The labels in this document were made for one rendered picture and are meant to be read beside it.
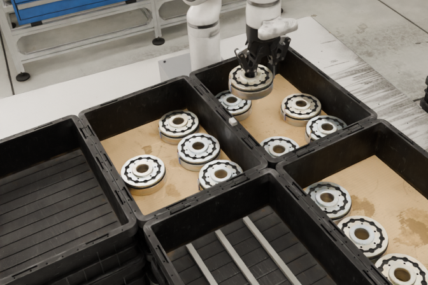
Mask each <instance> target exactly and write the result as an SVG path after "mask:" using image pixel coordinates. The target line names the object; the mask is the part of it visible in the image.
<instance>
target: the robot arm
mask: <svg viewBox="0 0 428 285"><path fill-rule="evenodd" d="M183 1H184V2H185V3H186V4H188V5H190V8H189V10H188V12H187V28H188V35H189V48H190V63H191V70H192V71H195V70H198V69H200V68H203V67H206V66H210V65H212V64H215V63H217V62H221V49H220V25H219V14H220V11H221V7H222V0H183ZM297 29H298V21H297V20H296V19H294V18H281V4H280V0H246V38H247V39H246V43H245V46H244V47H242V48H241V49H239V48H236V49H235V50H234V52H235V55H236V57H237V60H238V62H239V64H240V67H241V68H242V69H243V70H244V71H245V72H246V73H248V77H249V78H254V77H256V76H257V68H258V65H259V64H260V61H261V58H263V57H265V56H267V57H268V61H269V62H268V63H267V68H268V69H269V70H270V71H271V72H272V74H273V79H274V78H275V76H276V65H277V64H278V62H279V61H283V60H284V59H285V56H286V54H287V50H288V48H289V44H290V41H291V38H290V37H288V36H287V35H286V34H288V33H290V32H294V31H296V30H297ZM277 45H278V47H277ZM276 47H277V49H276V50H275V48H276ZM247 51H249V55H248V58H249V61H248V63H247V61H246V57H247V56H246V53H247Z"/></svg>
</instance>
